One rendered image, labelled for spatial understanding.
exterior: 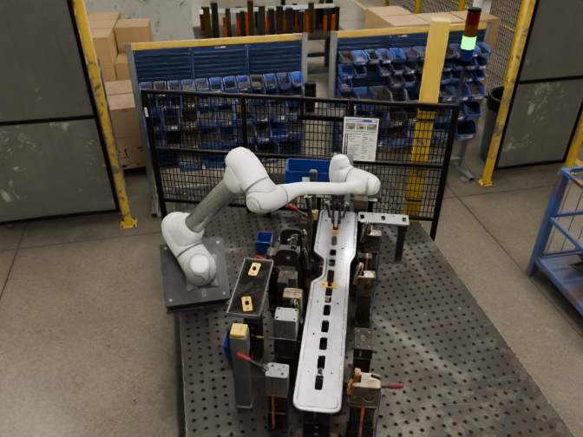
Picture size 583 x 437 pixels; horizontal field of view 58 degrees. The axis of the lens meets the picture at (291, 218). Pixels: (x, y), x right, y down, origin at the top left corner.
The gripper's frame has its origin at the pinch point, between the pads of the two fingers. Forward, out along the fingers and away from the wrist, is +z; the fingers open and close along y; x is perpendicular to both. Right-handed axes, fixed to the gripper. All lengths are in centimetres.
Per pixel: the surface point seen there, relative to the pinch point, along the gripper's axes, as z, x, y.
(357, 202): 0.1, 23.4, 11.5
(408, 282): 34, -4, 44
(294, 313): -6, -79, -13
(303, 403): 5, -115, -5
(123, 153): 76, 205, -221
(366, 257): 5.6, -21.6, 17.6
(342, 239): 4.6, -8.7, 4.2
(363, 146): -21, 54, 12
